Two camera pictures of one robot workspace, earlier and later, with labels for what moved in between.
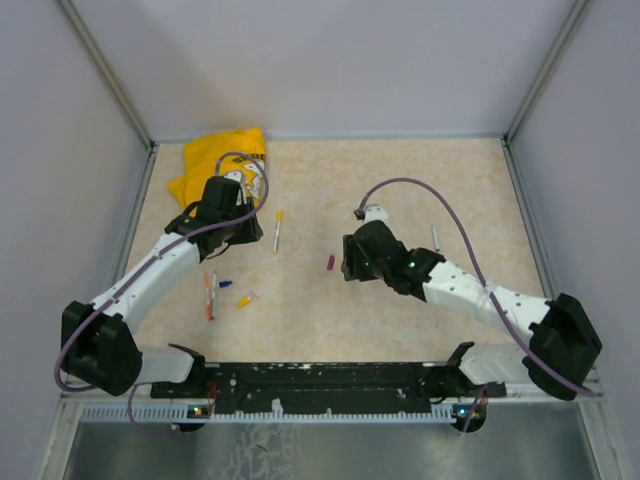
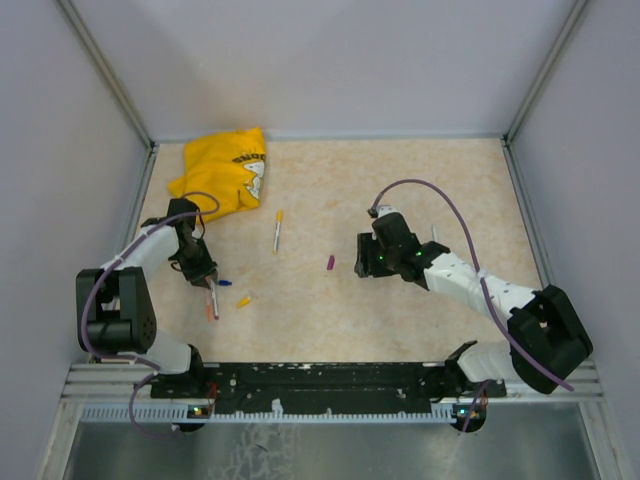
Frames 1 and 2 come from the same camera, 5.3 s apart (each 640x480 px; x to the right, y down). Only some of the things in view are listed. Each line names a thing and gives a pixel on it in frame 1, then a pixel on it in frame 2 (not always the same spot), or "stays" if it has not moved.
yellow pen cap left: (241, 303) stays
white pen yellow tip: (279, 216) stays
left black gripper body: (242, 231) to (195, 261)
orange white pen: (207, 298) stays
